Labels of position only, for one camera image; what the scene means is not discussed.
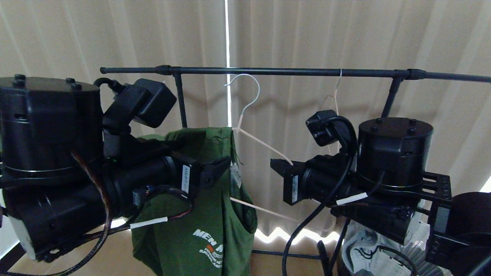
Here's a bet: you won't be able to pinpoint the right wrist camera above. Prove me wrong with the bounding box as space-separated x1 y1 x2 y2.
305 110 359 156

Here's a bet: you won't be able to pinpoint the green long-sleeved shirt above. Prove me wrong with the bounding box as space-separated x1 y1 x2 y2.
130 126 259 276

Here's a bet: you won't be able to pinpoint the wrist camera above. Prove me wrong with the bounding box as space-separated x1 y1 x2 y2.
305 110 359 156
93 78 178 154

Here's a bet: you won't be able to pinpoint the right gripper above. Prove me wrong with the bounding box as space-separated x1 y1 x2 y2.
270 153 360 206

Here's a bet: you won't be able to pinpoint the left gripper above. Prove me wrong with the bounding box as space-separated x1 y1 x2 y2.
103 153 232 218

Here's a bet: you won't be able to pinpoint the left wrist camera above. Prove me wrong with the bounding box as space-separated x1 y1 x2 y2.
93 78 178 154

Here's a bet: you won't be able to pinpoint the pink clothes hanger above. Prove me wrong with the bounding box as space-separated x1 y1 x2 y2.
320 69 343 156
224 73 307 225

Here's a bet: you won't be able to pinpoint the black clothes rack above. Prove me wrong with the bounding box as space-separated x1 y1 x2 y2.
100 64 491 276

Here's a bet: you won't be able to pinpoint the beige curtain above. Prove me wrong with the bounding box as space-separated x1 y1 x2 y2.
0 0 491 246

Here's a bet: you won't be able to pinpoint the black cable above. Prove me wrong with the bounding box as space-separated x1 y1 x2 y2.
0 149 114 276
282 114 359 276

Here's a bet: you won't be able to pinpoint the white laundry basket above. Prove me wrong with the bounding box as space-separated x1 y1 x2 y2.
338 220 455 276

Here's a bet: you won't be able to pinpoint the pale grey shorts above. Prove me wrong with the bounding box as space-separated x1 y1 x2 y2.
341 219 420 276

